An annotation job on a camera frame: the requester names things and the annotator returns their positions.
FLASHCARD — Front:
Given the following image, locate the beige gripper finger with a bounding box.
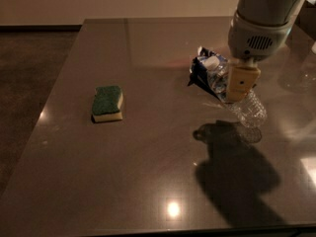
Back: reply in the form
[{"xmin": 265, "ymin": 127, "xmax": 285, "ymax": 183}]
[{"xmin": 226, "ymin": 58, "xmax": 261, "ymax": 103}]

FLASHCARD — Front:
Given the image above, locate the clear plastic water bottle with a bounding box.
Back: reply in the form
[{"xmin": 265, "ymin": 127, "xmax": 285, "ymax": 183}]
[{"xmin": 202, "ymin": 55, "xmax": 269, "ymax": 129}]

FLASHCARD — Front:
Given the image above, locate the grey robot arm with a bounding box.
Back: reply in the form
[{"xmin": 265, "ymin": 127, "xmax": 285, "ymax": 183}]
[{"xmin": 226, "ymin": 0, "xmax": 301, "ymax": 103}]

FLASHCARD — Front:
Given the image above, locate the blue kettle chips bag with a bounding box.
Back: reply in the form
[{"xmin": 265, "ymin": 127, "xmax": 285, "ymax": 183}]
[{"xmin": 188, "ymin": 46, "xmax": 228, "ymax": 103}]

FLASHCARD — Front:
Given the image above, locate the green and yellow sponge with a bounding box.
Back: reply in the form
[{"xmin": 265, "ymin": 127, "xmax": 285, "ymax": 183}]
[{"xmin": 92, "ymin": 85, "xmax": 123, "ymax": 122}]

